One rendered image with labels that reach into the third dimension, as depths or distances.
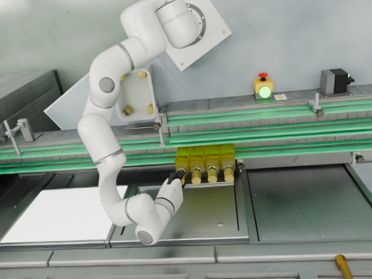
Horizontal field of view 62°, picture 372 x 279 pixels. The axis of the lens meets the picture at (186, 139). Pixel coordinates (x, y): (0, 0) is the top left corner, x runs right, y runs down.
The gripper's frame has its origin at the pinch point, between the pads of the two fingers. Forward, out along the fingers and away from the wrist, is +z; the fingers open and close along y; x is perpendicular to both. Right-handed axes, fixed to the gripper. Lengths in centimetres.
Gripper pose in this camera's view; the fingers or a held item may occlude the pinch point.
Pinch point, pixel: (180, 180)
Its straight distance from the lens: 112.8
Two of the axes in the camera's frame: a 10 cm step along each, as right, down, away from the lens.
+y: -1.0, -8.9, -4.5
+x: -9.4, -0.7, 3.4
